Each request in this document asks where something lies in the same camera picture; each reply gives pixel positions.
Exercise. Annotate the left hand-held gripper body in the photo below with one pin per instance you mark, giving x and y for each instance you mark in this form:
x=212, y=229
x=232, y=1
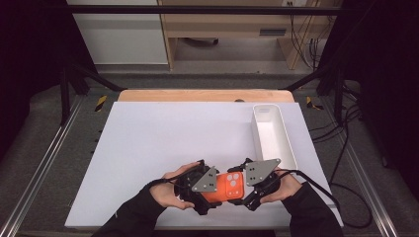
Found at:
x=206, y=182

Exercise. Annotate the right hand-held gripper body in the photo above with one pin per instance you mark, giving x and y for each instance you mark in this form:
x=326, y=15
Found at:
x=262, y=176

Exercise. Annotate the orange smartphone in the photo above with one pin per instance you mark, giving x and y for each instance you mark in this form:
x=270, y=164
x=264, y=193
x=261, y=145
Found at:
x=230, y=187

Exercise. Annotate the person's right hand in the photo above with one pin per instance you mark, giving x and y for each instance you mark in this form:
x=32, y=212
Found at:
x=284, y=187

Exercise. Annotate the person's left hand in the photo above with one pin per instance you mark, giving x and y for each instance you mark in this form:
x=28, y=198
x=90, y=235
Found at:
x=168, y=191

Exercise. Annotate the white plastic bin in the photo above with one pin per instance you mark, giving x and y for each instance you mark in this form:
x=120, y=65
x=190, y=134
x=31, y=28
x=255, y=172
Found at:
x=273, y=138

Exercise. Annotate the white table sheet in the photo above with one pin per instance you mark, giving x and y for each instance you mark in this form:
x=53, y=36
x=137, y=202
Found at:
x=148, y=144

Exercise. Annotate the wooden table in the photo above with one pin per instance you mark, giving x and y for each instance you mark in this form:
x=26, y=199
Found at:
x=197, y=95

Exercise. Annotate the yellow black tape strip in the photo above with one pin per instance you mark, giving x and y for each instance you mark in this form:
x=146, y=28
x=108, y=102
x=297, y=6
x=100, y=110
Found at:
x=100, y=103
x=311, y=103

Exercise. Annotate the light wooden desk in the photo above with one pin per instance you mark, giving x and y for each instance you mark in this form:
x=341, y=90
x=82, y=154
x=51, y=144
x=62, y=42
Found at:
x=224, y=24

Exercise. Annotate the white cabinet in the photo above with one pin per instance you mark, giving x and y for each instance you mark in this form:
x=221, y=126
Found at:
x=122, y=36

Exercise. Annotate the dark curtain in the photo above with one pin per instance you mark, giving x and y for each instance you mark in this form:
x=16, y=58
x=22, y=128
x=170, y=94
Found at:
x=385, y=82
x=29, y=59

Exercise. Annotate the aluminium rail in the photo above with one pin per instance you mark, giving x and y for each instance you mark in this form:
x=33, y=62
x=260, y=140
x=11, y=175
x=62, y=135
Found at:
x=372, y=194
x=39, y=161

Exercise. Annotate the black frame stand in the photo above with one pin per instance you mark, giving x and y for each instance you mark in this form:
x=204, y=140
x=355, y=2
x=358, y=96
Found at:
x=337, y=92
x=66, y=95

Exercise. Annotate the black horizontal frame bar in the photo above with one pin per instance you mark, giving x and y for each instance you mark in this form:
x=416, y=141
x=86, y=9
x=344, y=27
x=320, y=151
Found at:
x=197, y=9

